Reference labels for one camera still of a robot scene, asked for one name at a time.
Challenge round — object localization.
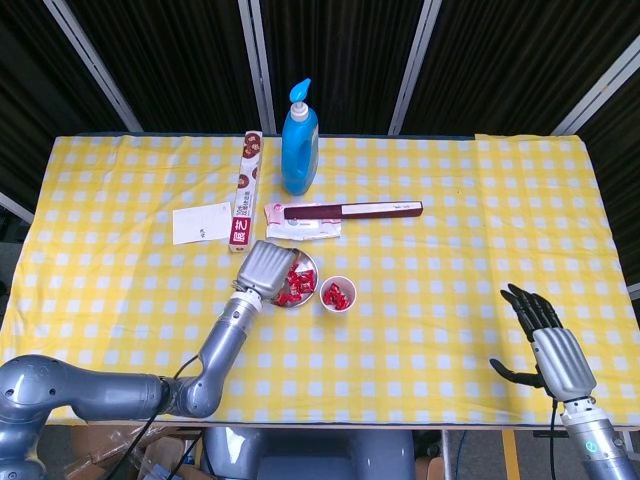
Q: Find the white paper card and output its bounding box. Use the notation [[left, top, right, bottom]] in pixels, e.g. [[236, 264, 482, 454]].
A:
[[172, 202, 232, 246]]

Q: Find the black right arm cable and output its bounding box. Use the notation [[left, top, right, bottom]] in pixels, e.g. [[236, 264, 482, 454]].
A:
[[548, 397, 561, 480]]

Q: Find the yellow checked tablecloth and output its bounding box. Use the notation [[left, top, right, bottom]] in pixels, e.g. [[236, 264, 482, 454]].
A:
[[473, 132, 621, 427], [0, 132, 496, 427]]

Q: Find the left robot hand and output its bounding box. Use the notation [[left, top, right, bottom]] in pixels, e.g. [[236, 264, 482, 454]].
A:
[[235, 240, 296, 304]]

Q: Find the red white cling film box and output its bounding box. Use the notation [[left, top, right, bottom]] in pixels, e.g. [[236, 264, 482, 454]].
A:
[[228, 130, 265, 255]]

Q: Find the round steel plate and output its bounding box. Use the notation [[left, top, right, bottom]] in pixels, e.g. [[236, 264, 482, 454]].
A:
[[269, 248, 320, 309]]

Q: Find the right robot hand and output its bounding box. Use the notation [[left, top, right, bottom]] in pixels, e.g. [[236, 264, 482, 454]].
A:
[[488, 282, 599, 403]]

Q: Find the white paper cup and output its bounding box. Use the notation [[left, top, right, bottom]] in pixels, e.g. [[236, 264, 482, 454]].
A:
[[319, 277, 358, 315]]

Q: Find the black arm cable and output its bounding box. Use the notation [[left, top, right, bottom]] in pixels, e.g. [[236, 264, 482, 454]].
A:
[[548, 397, 561, 480], [97, 352, 202, 480]]

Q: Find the long maroon fan case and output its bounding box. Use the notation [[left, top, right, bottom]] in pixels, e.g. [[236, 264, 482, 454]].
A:
[[283, 200, 424, 221]]

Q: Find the brown cardboard box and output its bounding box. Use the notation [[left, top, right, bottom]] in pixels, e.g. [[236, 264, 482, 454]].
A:
[[63, 424, 204, 480]]

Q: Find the white metal frame post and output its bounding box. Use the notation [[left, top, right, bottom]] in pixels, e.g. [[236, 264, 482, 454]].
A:
[[0, 192, 36, 224], [388, 0, 444, 135], [42, 0, 145, 134], [552, 42, 640, 136], [238, 0, 277, 135]]

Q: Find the grey robot torso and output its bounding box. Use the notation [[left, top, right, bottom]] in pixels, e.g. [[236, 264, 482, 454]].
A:
[[202, 427, 416, 480]]

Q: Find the pink white wet wipes pack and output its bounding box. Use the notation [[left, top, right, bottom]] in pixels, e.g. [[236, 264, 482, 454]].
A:
[[263, 201, 343, 242]]

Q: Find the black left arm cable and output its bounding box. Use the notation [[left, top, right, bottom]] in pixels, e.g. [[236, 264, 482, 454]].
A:
[[97, 352, 202, 480]]

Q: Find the blue detergent bottle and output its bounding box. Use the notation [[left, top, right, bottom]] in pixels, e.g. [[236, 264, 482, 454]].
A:
[[281, 78, 321, 196]]

